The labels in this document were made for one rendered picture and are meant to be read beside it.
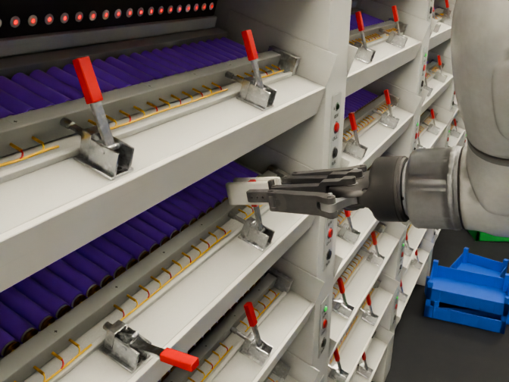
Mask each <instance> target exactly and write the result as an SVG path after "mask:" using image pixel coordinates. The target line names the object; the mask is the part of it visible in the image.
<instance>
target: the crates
mask: <svg viewBox="0 0 509 382"><path fill-rule="evenodd" d="M468 232H469V233H470V235H471V236H472V237H473V238H474V239H475V241H492V242H509V237H502V236H493V235H491V234H488V233H484V232H480V231H476V230H468ZM508 262H509V260H508V259H506V258H505V259H504V261H503V263H502V262H499V261H495V260H491V259H489V258H484V257H482V256H479V255H474V254H472V253H469V248H467V247H464V252H463V253H462V254H461V255H460V256H459V258H458V259H457V260H456V261H455V262H454V263H453V264H452V265H451V266H450V267H449V268H448V267H444V266H440V265H438V263H439V260H435V259H434V260H433V265H432V271H431V275H430V276H426V284H425V290H424V293H425V295H426V304H425V309H424V315H423V316H425V317H428V318H435V319H439V320H442V321H448V322H452V323H456V324H462V325H466V326H469V327H475V328H479V329H483V330H489V331H493V332H496V333H502V334H504V331H505V327H506V324H509V274H507V267H508Z"/></svg>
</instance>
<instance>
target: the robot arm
mask: <svg viewBox="0 0 509 382"><path fill-rule="evenodd" d="M451 64H452V73H453V80H454V91H455V95H456V99H457V106H458V109H459V112H460V115H461V118H462V120H463V122H464V126H465V130H466V134H467V146H452V147H445V148H429V149H415V150H413V151H412V153H411V154H410V156H409V158H407V157H406V156H404V155H403V156H386V157H378V158H376V159H375V160H374V161H373V163H372V165H371V168H370V171H367V166H366V165H365V164H360V165H356V166H351V167H346V168H330V169H320V170H312V171H294V172H292V176H284V177H281V179H280V177H236V178H234V179H233V182H232V183H226V191H227V195H228V200H229V204H230V205H269V206H270V211H276V212H285V213H293V214H309V215H317V216H321V217H324V218H328V219H335V218H337V217H338V212H337V211H338V210H339V209H344V210H346V211H356V210H358V209H360V208H369V209H370V210H371V211H372V213H373V216H374V217H375V219H377V220H378V221H387V222H407V221H408V220H410V222H411V224H412V225H413V226H414V227H416V228H418V229H452V230H476V231H480V232H484V233H488V234H491V235H493V236H502V237H509V0H456V2H455V6H454V11H453V17H452V22H451ZM249 180H256V182H248V181H249Z"/></svg>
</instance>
